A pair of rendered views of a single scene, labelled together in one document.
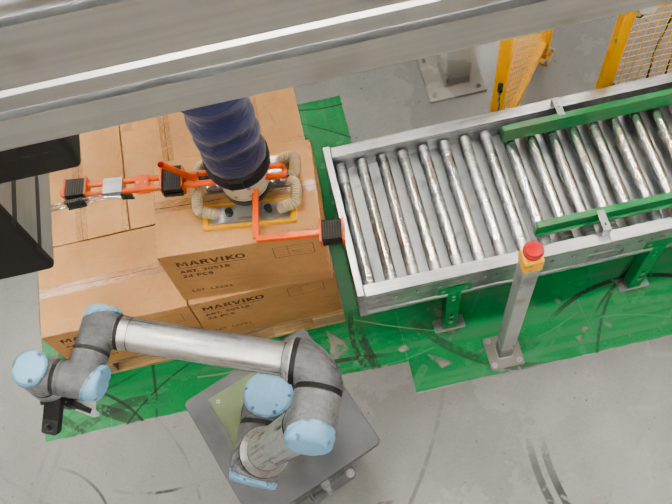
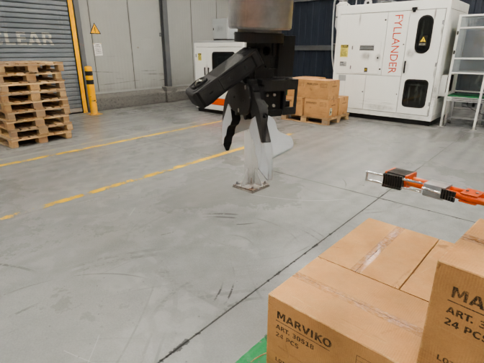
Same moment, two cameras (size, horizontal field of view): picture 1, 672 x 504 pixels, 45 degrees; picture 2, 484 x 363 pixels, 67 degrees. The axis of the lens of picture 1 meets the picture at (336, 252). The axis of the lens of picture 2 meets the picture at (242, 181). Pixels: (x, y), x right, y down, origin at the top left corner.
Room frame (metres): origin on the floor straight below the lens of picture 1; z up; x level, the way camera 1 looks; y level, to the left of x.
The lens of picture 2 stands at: (0.32, 0.42, 1.51)
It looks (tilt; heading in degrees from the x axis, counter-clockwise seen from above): 20 degrees down; 43
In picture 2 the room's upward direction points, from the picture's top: straight up
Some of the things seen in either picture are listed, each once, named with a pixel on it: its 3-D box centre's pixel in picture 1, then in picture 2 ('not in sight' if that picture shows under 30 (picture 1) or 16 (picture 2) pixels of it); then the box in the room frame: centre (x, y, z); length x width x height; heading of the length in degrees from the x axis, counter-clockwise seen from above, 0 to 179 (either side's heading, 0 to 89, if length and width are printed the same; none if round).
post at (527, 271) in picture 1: (515, 309); not in sight; (1.07, -0.64, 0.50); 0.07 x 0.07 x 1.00; 1
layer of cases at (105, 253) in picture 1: (185, 221); (447, 336); (1.85, 0.63, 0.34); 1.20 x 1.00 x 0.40; 91
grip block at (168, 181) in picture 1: (173, 181); not in sight; (1.59, 0.51, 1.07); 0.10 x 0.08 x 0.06; 173
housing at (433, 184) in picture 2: (114, 188); (436, 189); (1.62, 0.73, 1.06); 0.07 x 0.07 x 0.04; 83
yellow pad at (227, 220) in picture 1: (249, 211); not in sight; (1.47, 0.27, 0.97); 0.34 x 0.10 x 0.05; 83
